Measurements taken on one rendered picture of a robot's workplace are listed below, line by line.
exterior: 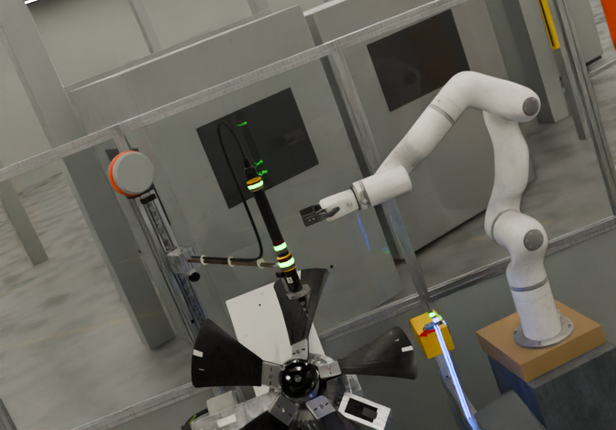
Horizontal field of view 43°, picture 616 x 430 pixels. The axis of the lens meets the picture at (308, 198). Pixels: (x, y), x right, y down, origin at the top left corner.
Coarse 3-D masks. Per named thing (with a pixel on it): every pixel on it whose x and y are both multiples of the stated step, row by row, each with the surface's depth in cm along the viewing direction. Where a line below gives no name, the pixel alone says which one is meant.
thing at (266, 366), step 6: (264, 366) 236; (270, 366) 235; (276, 366) 235; (264, 372) 237; (270, 372) 237; (276, 372) 236; (264, 378) 238; (276, 378) 237; (264, 384) 239; (270, 384) 239; (276, 384) 238
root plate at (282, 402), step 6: (282, 396) 231; (276, 402) 230; (282, 402) 232; (288, 402) 233; (270, 408) 230; (276, 408) 231; (282, 408) 232; (288, 408) 233; (294, 408) 234; (276, 414) 231; (282, 414) 232; (288, 414) 233; (294, 414) 234; (282, 420) 232; (288, 420) 233
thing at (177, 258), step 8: (176, 248) 279; (184, 248) 274; (192, 248) 273; (168, 256) 274; (176, 256) 269; (184, 256) 271; (176, 264) 272; (184, 264) 271; (192, 264) 273; (200, 264) 274; (176, 272) 275; (184, 272) 270
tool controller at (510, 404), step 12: (504, 396) 177; (516, 396) 175; (492, 408) 176; (504, 408) 174; (516, 408) 171; (528, 408) 169; (480, 420) 175; (492, 420) 173; (504, 420) 170; (516, 420) 168; (528, 420) 165
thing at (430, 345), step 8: (416, 320) 272; (424, 320) 269; (432, 320) 267; (440, 320) 265; (416, 328) 266; (440, 328) 260; (416, 336) 269; (424, 336) 259; (432, 336) 260; (448, 336) 260; (424, 344) 260; (432, 344) 260; (440, 344) 261; (448, 344) 261; (424, 352) 262; (432, 352) 261; (440, 352) 261
